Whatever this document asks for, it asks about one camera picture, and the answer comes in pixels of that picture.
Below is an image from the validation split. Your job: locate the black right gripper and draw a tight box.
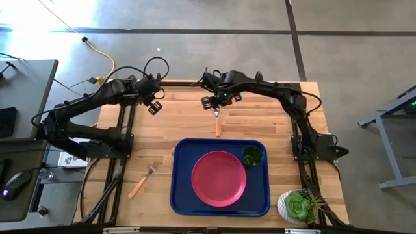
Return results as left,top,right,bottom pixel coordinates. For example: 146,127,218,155
200,69,243,111

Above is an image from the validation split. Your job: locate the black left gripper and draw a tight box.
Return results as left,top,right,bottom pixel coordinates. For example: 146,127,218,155
136,75,164,116

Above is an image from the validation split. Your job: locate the metal spoon wooden handle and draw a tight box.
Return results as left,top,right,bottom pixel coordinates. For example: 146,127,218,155
211,107,222,138

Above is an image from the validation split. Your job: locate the green faceted plastic cup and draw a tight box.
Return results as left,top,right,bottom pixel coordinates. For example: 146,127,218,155
242,145,263,168

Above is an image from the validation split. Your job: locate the red plastic plate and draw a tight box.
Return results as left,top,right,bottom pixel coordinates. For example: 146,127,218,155
190,150,248,208

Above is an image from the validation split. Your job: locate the metal fork wooden handle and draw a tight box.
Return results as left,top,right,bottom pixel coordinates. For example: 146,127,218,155
127,164,158,200

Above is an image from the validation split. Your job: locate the blue plastic tray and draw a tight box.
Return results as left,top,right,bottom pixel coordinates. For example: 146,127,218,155
169,138,272,218

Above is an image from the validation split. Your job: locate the white printed booklet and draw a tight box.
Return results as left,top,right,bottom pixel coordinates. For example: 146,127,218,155
57,136,89,169

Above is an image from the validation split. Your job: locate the light grey desk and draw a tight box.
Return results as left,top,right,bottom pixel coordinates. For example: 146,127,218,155
0,59,59,140

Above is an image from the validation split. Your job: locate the clear water bottle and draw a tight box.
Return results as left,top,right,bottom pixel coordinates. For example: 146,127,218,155
38,168,55,181

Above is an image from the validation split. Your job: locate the succulent in white pot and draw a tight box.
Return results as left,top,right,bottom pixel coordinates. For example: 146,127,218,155
276,189,328,225

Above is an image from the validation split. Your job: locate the dark grey desk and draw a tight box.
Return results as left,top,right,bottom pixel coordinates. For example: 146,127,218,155
0,139,48,224

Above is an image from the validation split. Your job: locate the black flat device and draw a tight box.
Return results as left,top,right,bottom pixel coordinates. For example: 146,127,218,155
0,107,17,139

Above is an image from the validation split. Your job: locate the black computer mouse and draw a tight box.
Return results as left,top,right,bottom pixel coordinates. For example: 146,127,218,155
2,170,33,200

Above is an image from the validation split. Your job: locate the grey metal table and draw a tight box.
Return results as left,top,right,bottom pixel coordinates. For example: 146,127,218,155
357,86,416,191

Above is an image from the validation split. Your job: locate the black aluminium rig frame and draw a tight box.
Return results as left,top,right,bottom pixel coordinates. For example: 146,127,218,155
79,71,350,228

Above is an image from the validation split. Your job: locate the yellow extension cable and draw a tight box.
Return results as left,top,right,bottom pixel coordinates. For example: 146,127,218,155
37,0,116,87

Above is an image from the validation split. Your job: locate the thin black floor cable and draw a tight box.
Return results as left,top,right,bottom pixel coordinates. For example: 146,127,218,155
53,77,98,97

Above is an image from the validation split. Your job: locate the black curved table cable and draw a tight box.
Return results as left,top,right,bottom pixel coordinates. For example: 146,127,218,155
79,157,100,219

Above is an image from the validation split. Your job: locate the white metal bracket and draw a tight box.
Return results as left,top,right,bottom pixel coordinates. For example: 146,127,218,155
284,228,322,234
102,227,140,234

